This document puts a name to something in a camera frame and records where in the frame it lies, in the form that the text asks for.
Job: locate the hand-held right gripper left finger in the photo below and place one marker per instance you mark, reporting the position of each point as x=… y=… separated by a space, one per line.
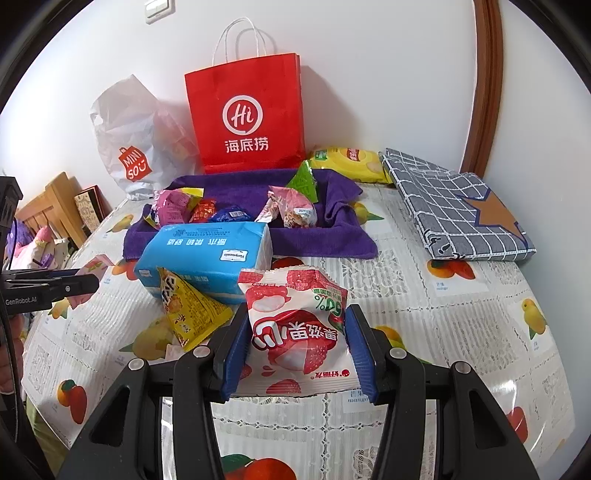
x=235 y=355

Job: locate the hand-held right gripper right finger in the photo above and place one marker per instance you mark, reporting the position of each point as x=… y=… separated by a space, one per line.
x=362 y=355

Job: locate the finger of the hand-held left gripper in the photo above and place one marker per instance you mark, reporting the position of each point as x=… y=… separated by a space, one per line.
x=78 y=286

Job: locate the red white lychee snack bag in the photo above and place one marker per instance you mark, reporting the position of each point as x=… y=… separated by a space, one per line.
x=295 y=332

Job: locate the pink snack bag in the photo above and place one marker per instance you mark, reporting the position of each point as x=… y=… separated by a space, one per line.
x=171 y=207

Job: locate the purple towel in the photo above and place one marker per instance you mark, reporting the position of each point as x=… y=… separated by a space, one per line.
x=314 y=242

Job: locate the dark blue snack packet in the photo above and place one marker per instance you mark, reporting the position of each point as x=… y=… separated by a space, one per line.
x=231 y=216

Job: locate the pink plush toy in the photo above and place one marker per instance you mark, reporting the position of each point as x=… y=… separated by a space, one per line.
x=39 y=244

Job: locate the yellow triangular snack packet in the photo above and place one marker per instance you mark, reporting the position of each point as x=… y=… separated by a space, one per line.
x=189 y=314

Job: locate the patterned box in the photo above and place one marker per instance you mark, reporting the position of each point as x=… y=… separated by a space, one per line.
x=90 y=205

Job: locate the fruit print tablecloth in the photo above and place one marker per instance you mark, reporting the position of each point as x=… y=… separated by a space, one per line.
x=438 y=300

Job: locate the wooden headboard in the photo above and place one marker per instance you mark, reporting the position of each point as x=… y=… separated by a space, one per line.
x=55 y=194

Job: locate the blue tissue pack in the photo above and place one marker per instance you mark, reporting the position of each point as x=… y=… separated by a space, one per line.
x=203 y=258

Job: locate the red candy packet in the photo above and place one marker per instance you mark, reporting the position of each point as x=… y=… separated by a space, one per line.
x=202 y=212

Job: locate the pink white snack packet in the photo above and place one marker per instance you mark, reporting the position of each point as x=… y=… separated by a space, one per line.
x=291 y=207

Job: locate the grey checked folded cloth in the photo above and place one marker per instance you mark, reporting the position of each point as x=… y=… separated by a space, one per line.
x=443 y=207

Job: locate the white plastic shopping bag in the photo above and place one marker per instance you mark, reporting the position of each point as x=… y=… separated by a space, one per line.
x=120 y=120

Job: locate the green triangular snack packet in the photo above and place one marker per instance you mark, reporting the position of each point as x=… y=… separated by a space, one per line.
x=304 y=182

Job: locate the yellow snack bag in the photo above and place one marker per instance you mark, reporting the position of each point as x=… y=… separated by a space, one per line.
x=341 y=161

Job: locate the red paper shopping bag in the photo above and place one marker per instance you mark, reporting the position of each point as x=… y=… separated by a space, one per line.
x=240 y=92

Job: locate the white wall switch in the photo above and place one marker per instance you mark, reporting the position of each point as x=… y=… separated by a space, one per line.
x=159 y=11

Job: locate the brown wooden door frame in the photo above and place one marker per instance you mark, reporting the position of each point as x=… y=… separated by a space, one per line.
x=485 y=92

